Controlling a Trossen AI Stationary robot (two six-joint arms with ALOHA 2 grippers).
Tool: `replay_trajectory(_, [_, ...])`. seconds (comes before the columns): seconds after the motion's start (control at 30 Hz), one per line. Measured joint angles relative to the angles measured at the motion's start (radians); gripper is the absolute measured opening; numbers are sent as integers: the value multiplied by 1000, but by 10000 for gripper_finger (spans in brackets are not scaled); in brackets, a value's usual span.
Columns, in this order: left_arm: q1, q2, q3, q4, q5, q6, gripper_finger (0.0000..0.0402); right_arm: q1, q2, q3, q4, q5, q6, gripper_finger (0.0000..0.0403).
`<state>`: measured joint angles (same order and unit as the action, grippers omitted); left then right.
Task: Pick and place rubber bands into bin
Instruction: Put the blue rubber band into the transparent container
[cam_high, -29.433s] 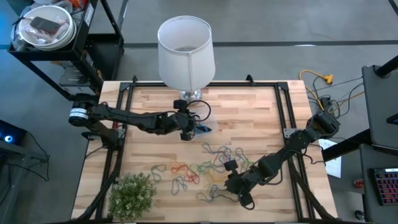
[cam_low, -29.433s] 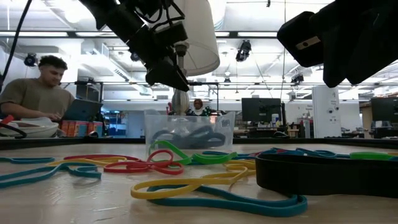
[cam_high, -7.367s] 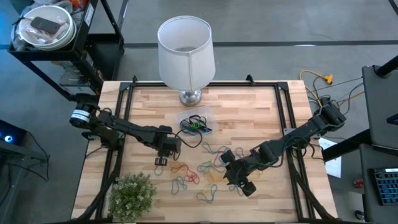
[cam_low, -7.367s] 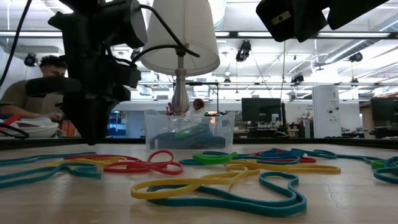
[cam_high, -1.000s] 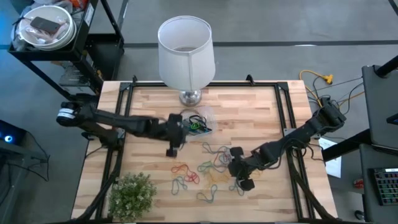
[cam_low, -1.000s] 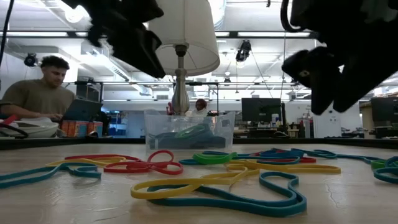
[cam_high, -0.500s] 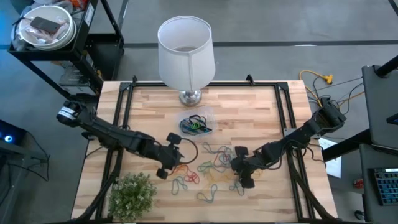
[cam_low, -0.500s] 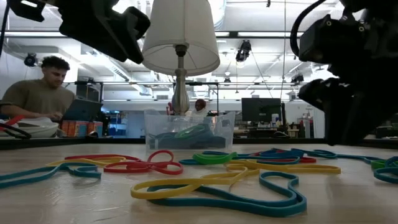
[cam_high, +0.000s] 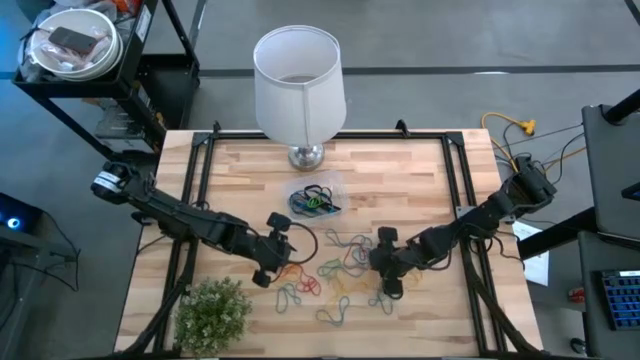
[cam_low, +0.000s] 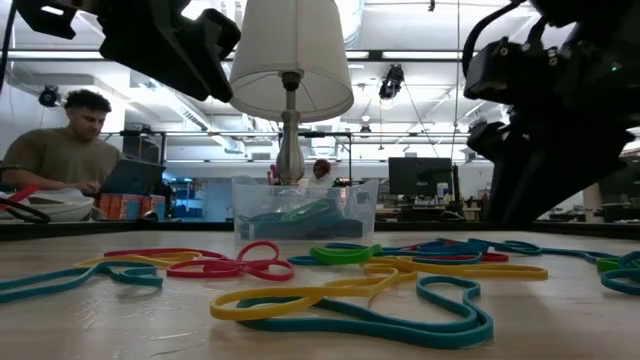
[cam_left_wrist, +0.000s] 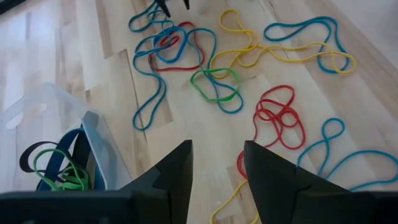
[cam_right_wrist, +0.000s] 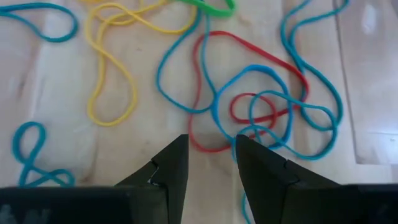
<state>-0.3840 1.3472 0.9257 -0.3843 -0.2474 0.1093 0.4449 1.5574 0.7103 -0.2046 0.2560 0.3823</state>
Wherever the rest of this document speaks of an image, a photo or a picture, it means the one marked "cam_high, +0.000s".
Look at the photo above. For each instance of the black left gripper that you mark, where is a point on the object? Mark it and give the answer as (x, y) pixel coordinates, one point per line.
(272, 250)

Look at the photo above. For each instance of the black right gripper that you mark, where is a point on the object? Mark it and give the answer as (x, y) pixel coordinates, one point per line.
(397, 260)

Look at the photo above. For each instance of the yellow rubber band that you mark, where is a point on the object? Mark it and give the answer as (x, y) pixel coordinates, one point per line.
(415, 277)
(345, 289)
(299, 270)

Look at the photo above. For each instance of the wide black rubber band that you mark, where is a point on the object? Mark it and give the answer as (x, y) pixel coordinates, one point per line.
(317, 244)
(312, 187)
(334, 206)

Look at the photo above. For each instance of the red rubber band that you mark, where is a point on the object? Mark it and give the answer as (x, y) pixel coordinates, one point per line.
(312, 287)

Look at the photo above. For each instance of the teal rubber band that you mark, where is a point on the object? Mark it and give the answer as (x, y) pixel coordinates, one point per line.
(350, 239)
(278, 302)
(345, 302)
(387, 305)
(367, 255)

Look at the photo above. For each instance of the green rubber band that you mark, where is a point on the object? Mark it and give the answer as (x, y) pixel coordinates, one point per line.
(325, 270)
(316, 202)

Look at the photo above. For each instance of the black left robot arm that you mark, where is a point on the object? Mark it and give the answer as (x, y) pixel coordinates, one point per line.
(175, 215)

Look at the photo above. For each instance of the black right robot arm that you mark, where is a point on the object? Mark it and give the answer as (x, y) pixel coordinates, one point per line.
(500, 205)

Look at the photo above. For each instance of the blue rubber band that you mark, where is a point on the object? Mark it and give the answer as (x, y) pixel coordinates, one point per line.
(300, 210)

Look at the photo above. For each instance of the clear plastic bin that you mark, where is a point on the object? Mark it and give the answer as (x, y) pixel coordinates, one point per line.
(330, 180)

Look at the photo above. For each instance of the green artificial potted plant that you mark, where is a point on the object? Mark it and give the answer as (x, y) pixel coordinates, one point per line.
(210, 317)

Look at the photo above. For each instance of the white shade silver table lamp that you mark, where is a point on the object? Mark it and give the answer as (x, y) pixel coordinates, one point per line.
(300, 100)

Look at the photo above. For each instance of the white paper sheet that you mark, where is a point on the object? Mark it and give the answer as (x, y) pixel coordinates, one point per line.
(537, 265)

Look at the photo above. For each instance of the black desk bar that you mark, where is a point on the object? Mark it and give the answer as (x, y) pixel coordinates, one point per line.
(555, 232)

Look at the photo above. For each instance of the small red object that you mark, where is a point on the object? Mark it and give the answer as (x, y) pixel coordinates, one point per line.
(577, 295)

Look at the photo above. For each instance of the grey box on shelf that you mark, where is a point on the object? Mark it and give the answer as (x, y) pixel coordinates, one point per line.
(120, 127)

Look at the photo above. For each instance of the black utility cart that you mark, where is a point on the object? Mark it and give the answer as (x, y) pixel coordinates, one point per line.
(150, 90)

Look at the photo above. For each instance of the dark grey desk top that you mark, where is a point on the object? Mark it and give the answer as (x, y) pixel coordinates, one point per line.
(595, 325)

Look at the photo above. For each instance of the dark grey desk panel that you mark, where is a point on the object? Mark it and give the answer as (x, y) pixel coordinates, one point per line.
(610, 175)

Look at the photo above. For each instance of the blue backlit keyboard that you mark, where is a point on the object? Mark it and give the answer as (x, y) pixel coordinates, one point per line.
(622, 300)

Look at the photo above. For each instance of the white bowl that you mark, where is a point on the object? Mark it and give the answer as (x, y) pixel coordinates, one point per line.
(120, 55)
(100, 25)

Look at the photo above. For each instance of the white paper label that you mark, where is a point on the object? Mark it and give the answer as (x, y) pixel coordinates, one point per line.
(143, 22)

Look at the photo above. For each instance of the black computer with blue light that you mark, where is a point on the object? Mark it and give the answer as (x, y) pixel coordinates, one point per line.
(15, 220)

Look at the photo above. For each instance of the orange snack packet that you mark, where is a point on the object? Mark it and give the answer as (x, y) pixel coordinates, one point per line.
(127, 5)

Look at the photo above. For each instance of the clear plastic wrapped packet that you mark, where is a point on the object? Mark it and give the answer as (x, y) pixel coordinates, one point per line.
(65, 59)

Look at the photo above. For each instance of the black smartphone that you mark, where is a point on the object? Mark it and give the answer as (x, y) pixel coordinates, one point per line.
(72, 40)

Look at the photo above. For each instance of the clear plastic bag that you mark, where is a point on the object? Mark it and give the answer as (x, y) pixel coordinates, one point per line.
(85, 6)

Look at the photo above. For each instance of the black metal table frame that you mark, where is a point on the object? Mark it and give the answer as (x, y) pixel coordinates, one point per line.
(390, 135)

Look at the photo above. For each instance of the black frame clamp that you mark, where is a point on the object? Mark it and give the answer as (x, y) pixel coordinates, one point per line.
(402, 127)
(216, 127)

